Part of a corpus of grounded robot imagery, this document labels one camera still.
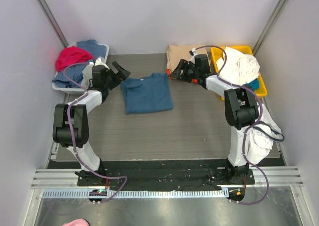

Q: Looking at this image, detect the pink object at bottom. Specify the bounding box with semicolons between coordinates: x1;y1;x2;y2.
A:
62;218;90;226

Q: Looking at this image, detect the aluminium frame post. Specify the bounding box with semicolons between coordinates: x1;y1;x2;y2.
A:
252;0;289;56
36;0;69;47

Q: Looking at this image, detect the blue checked shirt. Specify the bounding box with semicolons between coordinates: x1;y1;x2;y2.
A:
52;39;107;89

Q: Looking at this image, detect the dark blue t-shirt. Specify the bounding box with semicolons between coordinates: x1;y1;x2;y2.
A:
120;73;173;114

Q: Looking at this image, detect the folded orange t-shirt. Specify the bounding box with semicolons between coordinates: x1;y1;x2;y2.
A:
166;69;197;84

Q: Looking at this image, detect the aluminium rail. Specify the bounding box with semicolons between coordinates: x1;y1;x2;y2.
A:
31;169;80;187

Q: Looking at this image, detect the folded beige t-shirt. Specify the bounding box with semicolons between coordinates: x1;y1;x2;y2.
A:
166;44;204;72

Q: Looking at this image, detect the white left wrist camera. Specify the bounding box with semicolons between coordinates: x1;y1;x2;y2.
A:
89;57;110;70

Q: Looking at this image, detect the left aluminium frame post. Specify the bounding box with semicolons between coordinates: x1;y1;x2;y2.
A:
36;0;69;47

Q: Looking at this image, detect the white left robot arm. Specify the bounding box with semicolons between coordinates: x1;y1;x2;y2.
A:
52;58;131;186

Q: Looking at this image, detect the grey plastic bin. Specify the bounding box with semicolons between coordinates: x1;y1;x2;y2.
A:
52;40;109;94

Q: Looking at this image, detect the slotted cable duct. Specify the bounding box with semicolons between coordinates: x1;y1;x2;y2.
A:
42;188;229;200

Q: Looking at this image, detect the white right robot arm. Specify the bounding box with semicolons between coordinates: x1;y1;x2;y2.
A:
170;54;259;184

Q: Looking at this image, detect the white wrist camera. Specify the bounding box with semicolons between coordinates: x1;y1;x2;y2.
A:
189;48;198;63
89;57;110;70

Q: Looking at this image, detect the white printed t-shirt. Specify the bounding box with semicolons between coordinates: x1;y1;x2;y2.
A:
247;103;285;165

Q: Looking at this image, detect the pink red garment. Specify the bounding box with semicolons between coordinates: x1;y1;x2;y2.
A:
55;46;93;73

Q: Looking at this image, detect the grey garment in bin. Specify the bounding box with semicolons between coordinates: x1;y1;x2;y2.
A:
81;62;94;89

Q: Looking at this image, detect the teal garment in tray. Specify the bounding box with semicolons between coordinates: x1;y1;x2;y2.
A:
247;79;260;91

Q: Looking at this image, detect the right aluminium frame post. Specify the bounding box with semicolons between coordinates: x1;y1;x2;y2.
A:
252;0;289;56

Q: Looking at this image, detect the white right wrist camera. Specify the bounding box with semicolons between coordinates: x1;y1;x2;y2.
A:
189;48;198;63

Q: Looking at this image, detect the white t-shirt in tray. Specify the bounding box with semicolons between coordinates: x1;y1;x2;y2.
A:
220;47;260;85

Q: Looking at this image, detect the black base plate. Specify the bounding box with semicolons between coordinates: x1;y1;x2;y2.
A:
48;159;255;191

